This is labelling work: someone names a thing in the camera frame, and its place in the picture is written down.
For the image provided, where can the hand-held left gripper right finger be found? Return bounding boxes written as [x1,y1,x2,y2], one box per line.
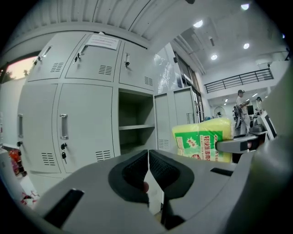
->
[149,149,239,229]

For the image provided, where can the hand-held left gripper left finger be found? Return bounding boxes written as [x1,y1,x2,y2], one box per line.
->
[32,149,161,234]

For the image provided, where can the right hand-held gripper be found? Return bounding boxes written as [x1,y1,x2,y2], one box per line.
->
[215,111,279,154]

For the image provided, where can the green yellow snack packet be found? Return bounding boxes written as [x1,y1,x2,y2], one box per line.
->
[171,117,233,163]

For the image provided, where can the grey metal locker cabinet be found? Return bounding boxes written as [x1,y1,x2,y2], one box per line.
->
[17,32,158,181]

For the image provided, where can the locker door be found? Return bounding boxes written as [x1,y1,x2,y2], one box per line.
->
[153,86,200,152]

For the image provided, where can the white standing fan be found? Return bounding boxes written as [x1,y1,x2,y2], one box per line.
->
[213,106,226,119]

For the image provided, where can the black mezzanine railing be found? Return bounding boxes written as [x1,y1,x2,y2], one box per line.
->
[203,68,274,94]

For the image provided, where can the orange red object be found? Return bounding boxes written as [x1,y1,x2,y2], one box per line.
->
[8,148,23,172]

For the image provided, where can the white paper notice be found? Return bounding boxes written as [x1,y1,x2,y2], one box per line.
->
[86,34,119,51]

